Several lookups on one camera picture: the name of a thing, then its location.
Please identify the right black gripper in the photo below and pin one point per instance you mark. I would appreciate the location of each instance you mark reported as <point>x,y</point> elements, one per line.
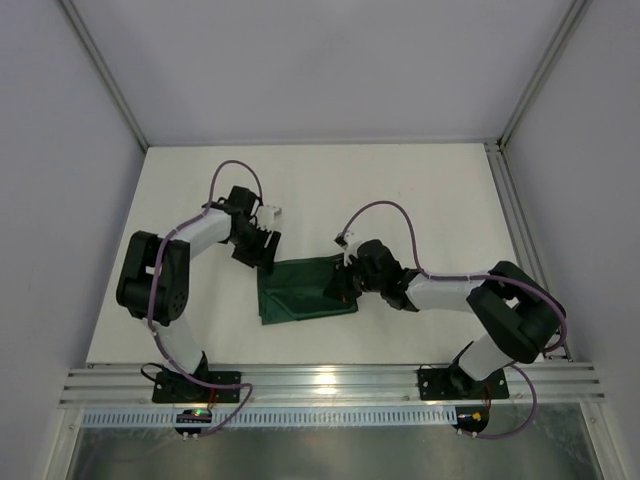
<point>348,281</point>

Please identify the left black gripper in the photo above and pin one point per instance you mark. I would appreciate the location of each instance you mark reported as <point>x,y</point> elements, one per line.
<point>256,248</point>

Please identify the dark green cloth napkin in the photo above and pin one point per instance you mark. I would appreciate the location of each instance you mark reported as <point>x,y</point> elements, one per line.
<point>294,291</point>

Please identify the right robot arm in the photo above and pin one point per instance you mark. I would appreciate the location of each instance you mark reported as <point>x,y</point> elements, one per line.
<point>518,316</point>

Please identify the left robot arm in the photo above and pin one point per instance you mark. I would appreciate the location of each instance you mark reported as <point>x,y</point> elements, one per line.
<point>154,283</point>

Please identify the left black controller board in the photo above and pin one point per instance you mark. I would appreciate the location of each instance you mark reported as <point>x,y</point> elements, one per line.
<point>192,422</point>

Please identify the black controller board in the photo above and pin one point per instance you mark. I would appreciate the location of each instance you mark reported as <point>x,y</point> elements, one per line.
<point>471,420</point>
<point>192,422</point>

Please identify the right black controller board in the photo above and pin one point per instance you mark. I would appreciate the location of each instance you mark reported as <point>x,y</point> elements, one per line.
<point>471,420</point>

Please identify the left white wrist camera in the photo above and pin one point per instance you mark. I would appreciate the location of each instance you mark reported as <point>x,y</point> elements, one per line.
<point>268,217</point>

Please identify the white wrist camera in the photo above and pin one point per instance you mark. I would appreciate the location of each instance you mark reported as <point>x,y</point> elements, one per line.
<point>349,242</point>
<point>268,217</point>

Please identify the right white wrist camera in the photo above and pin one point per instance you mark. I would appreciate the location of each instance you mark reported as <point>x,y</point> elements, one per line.
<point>349,242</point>

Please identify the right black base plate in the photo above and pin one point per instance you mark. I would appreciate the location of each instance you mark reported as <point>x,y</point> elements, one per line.
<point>435,382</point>

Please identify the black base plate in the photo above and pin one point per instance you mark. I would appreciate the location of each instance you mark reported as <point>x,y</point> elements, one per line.
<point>230,385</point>
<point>435,382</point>

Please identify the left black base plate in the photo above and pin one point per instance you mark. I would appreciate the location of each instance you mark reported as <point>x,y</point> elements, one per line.
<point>230,385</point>

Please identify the right side aluminium rail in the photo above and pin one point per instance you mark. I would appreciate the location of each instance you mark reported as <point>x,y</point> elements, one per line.
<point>522,241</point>

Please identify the aluminium rail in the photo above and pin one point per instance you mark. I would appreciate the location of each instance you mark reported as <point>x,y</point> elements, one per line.
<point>334,385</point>
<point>522,241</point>

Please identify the front aluminium rail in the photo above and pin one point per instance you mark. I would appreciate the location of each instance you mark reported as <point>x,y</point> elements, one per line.
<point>334,385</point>

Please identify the slotted grey cable duct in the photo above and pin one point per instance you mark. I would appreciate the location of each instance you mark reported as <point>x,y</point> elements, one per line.
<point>274,417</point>

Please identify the left rear frame post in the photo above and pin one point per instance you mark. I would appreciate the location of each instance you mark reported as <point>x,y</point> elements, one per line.
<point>100,66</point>

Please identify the frame post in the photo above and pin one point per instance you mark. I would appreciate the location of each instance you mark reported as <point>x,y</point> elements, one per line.
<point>100,66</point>
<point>552,53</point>

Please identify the right rear frame post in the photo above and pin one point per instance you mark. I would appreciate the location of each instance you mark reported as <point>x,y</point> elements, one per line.
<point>552,53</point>

